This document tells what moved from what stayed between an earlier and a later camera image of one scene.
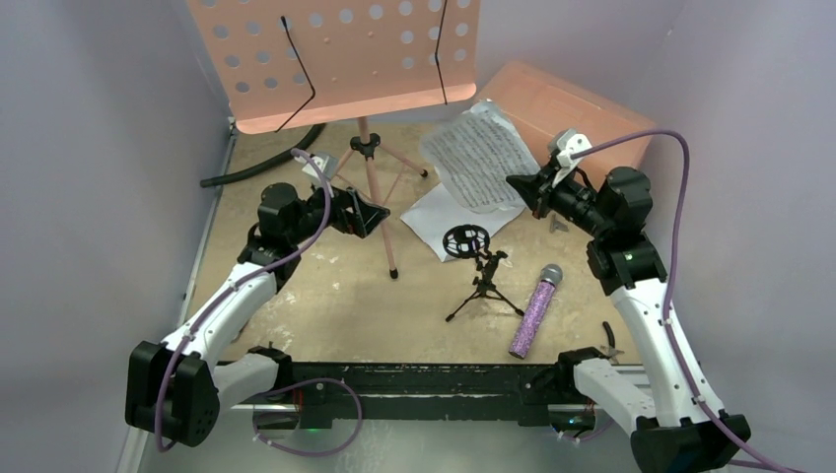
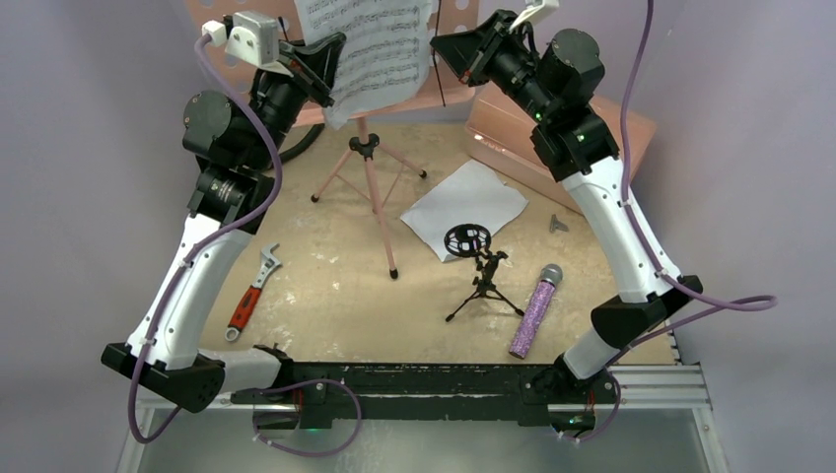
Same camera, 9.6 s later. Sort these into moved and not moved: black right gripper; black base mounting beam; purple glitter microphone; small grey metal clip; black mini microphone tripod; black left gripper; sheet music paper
Moved: black left gripper; black right gripper; sheet music paper
Not moved: purple glitter microphone; small grey metal clip; black mini microphone tripod; black base mounting beam
